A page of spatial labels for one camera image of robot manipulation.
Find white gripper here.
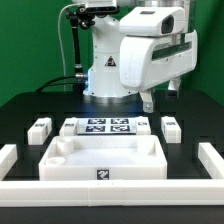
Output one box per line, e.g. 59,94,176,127
119,7,198,113

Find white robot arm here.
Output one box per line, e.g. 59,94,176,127
72,0,198,113

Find white desk top tray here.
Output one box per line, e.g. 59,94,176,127
39,135,167,181

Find fiducial marker plate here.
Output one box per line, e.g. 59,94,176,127
77,118,136,135

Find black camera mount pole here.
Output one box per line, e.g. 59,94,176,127
66,6,95,75

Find white cable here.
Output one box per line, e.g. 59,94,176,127
57,3,81,93

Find camera on mount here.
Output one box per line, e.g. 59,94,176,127
85,0,118,14

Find black cables on table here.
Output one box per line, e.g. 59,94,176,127
34,74,89,93

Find white U-shaped fence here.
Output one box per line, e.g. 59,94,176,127
0,144,224,207

